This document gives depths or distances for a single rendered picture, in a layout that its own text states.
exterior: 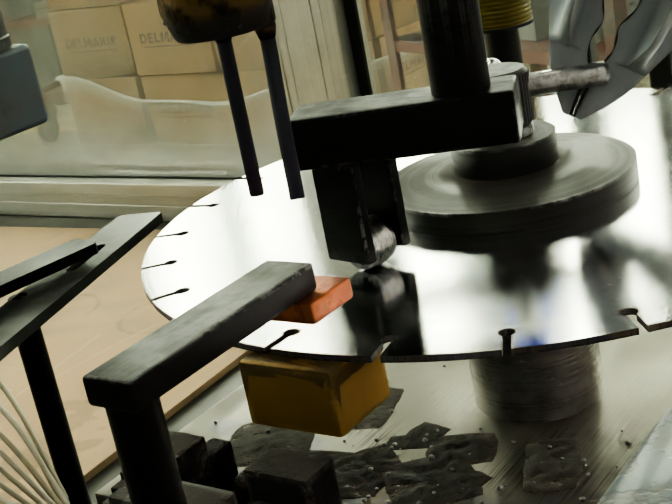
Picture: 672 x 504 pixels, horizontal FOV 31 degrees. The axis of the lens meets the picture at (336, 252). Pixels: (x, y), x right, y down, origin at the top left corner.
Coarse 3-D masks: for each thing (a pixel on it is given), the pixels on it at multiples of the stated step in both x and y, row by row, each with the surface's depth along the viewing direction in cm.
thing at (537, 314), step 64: (576, 128) 61; (640, 128) 59; (640, 192) 50; (192, 256) 53; (256, 256) 51; (320, 256) 50; (448, 256) 47; (512, 256) 46; (576, 256) 45; (640, 256) 43; (384, 320) 42; (448, 320) 41; (512, 320) 40; (576, 320) 39; (640, 320) 39
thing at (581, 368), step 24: (504, 336) 53; (480, 360) 54; (504, 360) 53; (528, 360) 53; (552, 360) 53; (576, 360) 53; (600, 360) 55; (480, 384) 55; (504, 384) 54; (528, 384) 53; (552, 384) 53; (576, 384) 54; (600, 384) 55; (480, 408) 56; (504, 408) 54; (528, 408) 54; (552, 408) 54; (576, 408) 54
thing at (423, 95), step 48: (432, 0) 43; (432, 48) 43; (480, 48) 43; (384, 96) 46; (432, 96) 44; (480, 96) 43; (336, 144) 45; (384, 144) 44; (432, 144) 44; (480, 144) 44; (336, 192) 46; (384, 192) 47; (336, 240) 47
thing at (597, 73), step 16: (496, 64) 53; (512, 64) 52; (592, 64) 51; (528, 80) 51; (544, 80) 51; (560, 80) 51; (576, 80) 51; (592, 80) 51; (608, 80) 51; (528, 96) 51; (528, 112) 51; (528, 128) 52
